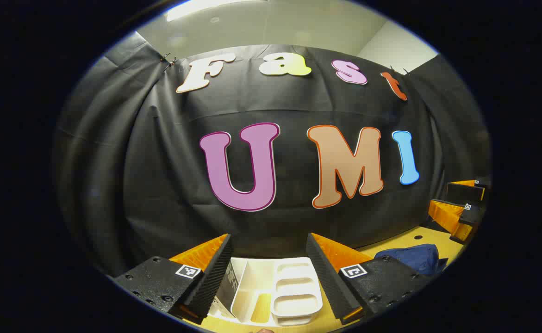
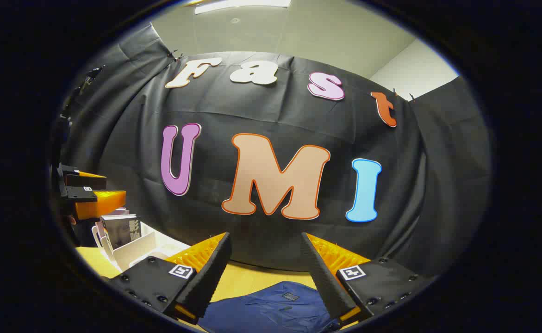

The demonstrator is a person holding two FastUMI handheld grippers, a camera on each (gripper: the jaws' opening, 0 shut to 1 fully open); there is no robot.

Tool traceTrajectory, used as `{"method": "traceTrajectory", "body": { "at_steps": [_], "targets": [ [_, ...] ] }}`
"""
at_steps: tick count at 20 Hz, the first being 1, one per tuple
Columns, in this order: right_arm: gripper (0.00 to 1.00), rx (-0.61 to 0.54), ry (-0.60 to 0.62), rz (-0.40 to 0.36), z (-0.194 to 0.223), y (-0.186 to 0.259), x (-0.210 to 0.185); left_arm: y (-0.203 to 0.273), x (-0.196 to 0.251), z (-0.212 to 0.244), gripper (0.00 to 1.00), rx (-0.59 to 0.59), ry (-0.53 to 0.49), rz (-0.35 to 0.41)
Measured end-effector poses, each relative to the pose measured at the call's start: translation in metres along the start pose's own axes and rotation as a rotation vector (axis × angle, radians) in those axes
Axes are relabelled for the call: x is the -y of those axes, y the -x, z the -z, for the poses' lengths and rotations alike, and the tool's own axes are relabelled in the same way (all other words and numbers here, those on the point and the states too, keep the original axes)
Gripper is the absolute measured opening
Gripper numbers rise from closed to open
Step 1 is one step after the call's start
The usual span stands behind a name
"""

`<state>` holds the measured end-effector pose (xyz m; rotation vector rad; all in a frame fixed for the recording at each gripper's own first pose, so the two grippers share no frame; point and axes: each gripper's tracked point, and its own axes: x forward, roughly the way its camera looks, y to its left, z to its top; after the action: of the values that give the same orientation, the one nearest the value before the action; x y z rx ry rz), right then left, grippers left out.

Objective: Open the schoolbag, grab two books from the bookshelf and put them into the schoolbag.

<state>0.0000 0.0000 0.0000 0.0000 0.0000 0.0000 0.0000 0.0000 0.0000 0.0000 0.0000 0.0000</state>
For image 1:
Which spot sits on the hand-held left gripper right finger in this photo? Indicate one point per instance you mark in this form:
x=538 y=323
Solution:
x=331 y=286

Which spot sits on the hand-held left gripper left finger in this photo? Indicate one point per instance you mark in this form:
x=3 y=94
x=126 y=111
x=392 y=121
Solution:
x=206 y=286

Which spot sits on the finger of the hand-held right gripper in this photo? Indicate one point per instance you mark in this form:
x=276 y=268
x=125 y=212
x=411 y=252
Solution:
x=465 y=193
x=446 y=215

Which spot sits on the blue schoolbag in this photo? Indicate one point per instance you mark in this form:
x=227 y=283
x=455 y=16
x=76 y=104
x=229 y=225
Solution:
x=414 y=259

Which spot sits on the black binder clip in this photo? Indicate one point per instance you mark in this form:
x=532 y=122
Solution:
x=172 y=64
x=165 y=56

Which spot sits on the black backdrop cloth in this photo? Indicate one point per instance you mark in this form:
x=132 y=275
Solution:
x=159 y=162

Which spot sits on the white plastic bookshelf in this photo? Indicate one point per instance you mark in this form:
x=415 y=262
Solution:
x=257 y=277

